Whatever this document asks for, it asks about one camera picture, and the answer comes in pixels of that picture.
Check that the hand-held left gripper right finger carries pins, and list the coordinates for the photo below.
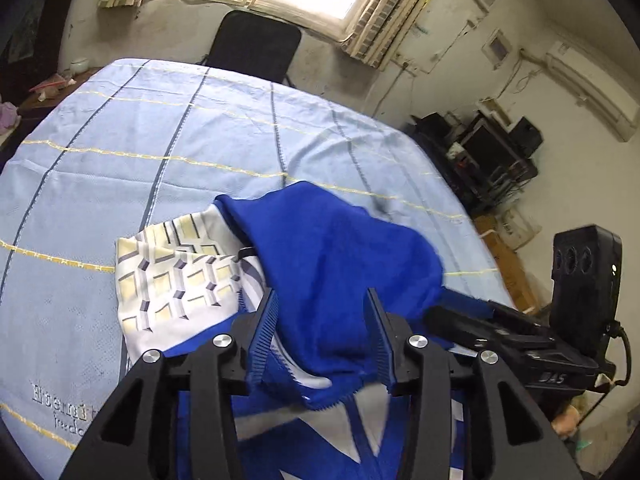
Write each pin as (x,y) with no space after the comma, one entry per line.
(380,340)

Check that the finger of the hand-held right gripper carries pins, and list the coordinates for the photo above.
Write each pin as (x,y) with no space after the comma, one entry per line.
(460,327)
(510,317)

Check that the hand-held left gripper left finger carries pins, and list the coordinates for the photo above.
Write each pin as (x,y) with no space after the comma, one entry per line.
(265,330)

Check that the blue white red hooded jacket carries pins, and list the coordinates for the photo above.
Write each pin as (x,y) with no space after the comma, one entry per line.
(325,260)

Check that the person's right hand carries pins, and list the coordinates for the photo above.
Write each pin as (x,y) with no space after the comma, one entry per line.
(567,419)

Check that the brown cardboard box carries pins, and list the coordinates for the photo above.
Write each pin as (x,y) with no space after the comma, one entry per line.
(510,265)

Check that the black desk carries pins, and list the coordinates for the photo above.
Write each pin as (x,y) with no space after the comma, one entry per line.
(480,185)

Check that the black speaker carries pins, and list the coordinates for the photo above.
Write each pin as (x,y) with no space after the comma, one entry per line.
(525,135)

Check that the black computer monitor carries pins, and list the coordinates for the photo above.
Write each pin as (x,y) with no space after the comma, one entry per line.
(487,147)

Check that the white air conditioner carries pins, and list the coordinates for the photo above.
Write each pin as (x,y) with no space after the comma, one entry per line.
(595,90)

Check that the light blue checked bedsheet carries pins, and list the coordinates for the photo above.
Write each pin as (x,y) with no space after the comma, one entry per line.
(125,125)

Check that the white electrical box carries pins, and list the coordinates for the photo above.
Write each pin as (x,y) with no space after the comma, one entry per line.
(497,47)

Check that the black office chair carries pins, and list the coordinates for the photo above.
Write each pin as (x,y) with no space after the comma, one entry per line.
(250,45)

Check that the dark side table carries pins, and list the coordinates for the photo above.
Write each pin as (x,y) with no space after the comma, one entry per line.
(50,100)

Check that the white ceramic bowl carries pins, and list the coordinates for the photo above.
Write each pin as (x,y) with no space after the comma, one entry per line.
(80,65)

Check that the pink plastic bag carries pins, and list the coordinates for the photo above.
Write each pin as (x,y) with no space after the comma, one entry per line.
(47,83)

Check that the lilac cloth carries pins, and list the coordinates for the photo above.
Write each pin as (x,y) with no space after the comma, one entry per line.
(9,114)

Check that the dark framed landscape painting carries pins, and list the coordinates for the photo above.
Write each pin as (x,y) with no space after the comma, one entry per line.
(20,35)

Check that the white wall socket strip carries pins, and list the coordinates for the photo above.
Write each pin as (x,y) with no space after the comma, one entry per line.
(409,67)

